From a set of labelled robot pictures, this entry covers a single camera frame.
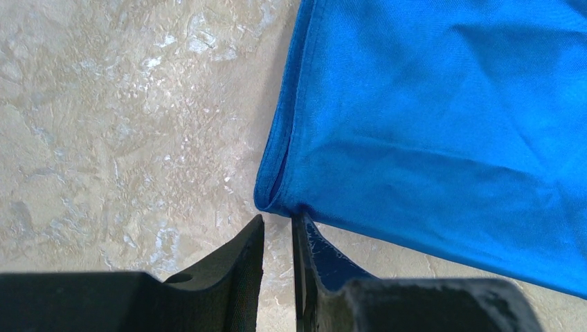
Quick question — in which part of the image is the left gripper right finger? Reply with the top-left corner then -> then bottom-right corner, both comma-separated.
291,214 -> 542,331

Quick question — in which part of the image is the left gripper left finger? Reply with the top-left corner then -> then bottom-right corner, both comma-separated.
1,216 -> 264,331

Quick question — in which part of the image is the blue cloth napkin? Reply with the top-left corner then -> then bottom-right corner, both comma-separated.
254,1 -> 586,298

